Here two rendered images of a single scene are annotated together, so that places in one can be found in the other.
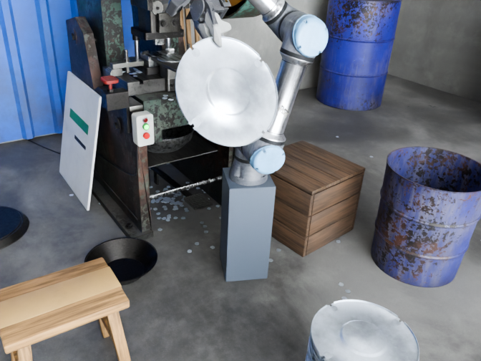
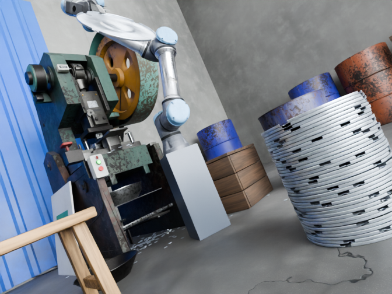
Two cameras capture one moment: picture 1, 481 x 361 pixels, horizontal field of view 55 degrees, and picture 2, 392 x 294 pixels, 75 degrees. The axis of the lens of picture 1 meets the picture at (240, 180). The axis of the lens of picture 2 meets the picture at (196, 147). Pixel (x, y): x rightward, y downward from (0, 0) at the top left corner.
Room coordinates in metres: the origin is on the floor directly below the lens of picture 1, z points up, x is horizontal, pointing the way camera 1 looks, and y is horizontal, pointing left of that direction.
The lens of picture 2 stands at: (0.23, 0.10, 0.30)
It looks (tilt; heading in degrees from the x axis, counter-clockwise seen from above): 6 degrees up; 350
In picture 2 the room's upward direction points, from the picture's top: 23 degrees counter-clockwise
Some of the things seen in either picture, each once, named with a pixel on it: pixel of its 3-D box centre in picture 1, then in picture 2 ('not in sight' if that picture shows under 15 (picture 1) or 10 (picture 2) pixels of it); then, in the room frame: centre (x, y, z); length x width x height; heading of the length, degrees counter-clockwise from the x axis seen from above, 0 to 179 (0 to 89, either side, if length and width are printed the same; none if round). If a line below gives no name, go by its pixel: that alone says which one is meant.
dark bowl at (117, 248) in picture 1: (122, 264); (109, 272); (1.53, 0.48, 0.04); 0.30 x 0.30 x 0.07
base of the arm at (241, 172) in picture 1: (249, 165); (174, 143); (1.60, -0.03, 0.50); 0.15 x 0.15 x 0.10
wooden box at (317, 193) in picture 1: (303, 194); (227, 181); (1.96, -0.31, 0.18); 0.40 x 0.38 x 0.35; 42
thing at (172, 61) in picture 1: (176, 75); (114, 143); (2.03, 0.31, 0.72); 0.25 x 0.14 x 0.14; 36
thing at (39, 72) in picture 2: not in sight; (41, 81); (2.04, 0.63, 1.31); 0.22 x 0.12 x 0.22; 36
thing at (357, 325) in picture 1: (363, 337); (307, 115); (0.91, -0.36, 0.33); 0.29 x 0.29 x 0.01
